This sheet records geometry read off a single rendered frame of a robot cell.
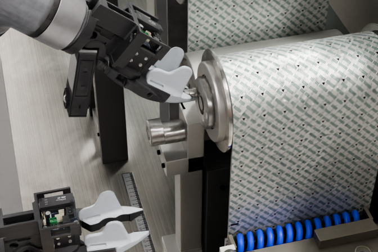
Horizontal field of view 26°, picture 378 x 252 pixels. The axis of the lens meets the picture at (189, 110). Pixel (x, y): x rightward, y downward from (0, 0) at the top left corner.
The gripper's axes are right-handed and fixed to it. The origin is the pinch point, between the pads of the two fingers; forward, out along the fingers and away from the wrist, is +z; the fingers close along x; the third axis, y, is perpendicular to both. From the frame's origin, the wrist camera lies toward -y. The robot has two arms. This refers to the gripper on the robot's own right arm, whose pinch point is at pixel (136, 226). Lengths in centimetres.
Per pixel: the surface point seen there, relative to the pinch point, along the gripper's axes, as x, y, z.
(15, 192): 119, -109, -20
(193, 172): 7.8, 0.8, 10.6
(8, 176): 127, -109, -22
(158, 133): 7.9, 10.1, 5.3
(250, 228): -0.2, -5.2, 17.5
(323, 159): -0.2, 6.9, 28.1
